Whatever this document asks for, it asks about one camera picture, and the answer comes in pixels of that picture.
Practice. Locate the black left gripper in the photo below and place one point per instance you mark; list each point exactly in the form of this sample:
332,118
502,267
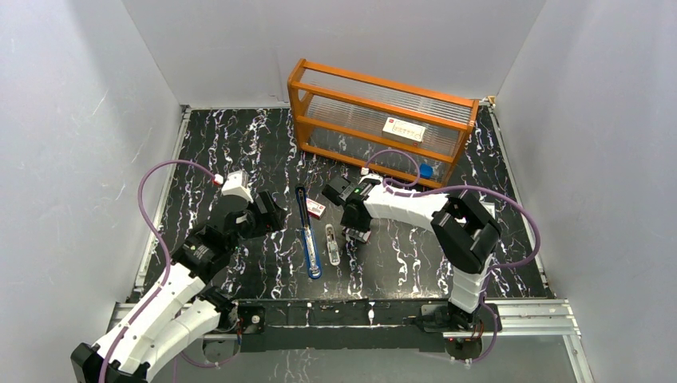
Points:
269,212

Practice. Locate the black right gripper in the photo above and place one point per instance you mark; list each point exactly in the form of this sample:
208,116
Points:
347,222

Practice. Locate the staple strips tray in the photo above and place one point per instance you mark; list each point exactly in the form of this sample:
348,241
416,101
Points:
361,236

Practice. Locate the red white staple box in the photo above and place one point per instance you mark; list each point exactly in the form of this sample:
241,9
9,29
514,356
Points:
315,209

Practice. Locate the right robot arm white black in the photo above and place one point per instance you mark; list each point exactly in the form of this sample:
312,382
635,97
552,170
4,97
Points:
466,232

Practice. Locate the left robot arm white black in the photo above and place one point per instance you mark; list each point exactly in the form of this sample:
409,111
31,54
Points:
183,306

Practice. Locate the small blue box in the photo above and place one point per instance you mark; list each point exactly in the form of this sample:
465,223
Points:
425,171

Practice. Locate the white cardboard box red labels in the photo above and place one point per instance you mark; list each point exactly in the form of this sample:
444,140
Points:
403,131

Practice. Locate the orange wooden shelf rack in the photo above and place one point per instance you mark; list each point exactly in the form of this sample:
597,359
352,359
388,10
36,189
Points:
339,114

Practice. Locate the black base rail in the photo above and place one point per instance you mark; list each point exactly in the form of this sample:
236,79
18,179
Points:
425,324

